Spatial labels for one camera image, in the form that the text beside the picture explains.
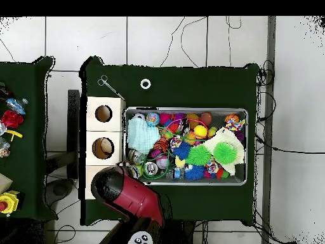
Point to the crushed clear plastic bottle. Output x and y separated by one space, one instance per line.
136 171

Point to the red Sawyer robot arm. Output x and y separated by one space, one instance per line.
134 195

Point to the wooden box with three holes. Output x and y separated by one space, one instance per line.
111 142

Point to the tiger striped plush toy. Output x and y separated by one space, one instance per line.
161 144

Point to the globe print ball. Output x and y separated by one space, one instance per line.
152 118

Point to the light blue muslin cloth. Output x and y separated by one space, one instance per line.
142 137

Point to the blue spiky ball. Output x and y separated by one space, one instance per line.
181 150

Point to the yellow smiley ball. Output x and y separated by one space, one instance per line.
200 131

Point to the small green spiky toy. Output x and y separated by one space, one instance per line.
199 155

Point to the dark green tablecloth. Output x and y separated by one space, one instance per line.
190 89
30 152

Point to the large green spiky toy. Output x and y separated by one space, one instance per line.
224 152

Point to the cream knitted cloth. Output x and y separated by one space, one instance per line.
228 136

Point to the orange basketball toy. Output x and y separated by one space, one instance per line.
231 118

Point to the silver scissors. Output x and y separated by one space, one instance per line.
109 86

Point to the colourful spotted cloth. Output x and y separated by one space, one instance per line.
234 125

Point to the black upright panel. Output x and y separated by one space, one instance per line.
73 114

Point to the yellow plastic piece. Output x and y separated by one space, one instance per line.
15 133

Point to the blue and clear packet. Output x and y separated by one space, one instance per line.
16 105

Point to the red crumpled item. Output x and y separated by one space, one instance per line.
11 119

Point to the clear plastic packet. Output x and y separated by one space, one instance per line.
4 148

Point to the beige box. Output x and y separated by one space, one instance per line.
4 183

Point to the yellow emergency stop button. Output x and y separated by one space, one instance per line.
9 202

